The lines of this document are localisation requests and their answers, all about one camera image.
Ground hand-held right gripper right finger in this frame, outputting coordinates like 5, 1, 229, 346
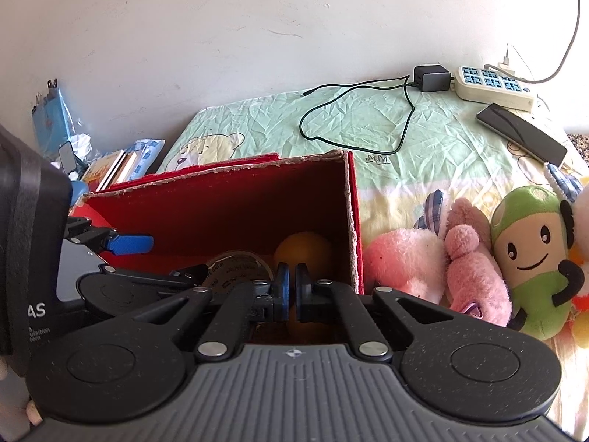
294, 262, 461, 364

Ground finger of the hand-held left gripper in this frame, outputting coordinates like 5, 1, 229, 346
99, 262, 210, 293
64, 216, 155, 257

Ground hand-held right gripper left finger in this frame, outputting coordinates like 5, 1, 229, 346
131, 262, 292, 364

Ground red box lid flap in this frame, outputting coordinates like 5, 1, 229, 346
69, 148, 365, 332

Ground orange ball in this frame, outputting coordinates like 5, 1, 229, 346
275, 232, 336, 339

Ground tape roll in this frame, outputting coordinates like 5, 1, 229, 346
202, 250, 275, 292

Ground stack of books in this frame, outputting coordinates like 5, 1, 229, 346
80, 147, 139, 192

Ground light pink plush toy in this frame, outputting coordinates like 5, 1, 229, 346
363, 189, 446, 305

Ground crumpled white plastic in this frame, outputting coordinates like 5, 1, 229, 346
69, 133, 95, 162

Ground blue plastic packet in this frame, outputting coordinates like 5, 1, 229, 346
31, 78, 74, 148

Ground green plush toy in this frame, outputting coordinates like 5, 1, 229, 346
489, 185, 586, 341

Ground black charger adapter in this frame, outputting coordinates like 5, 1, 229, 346
413, 64, 451, 93

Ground black smartphone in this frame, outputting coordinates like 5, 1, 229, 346
475, 102, 568, 166

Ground beige power strip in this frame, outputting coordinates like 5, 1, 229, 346
455, 64, 539, 112

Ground black charging cable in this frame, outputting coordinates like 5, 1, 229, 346
299, 74, 416, 156

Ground white plug with cable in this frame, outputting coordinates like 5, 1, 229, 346
485, 43, 535, 79

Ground white power cord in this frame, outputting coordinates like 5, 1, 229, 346
520, 0, 581, 84

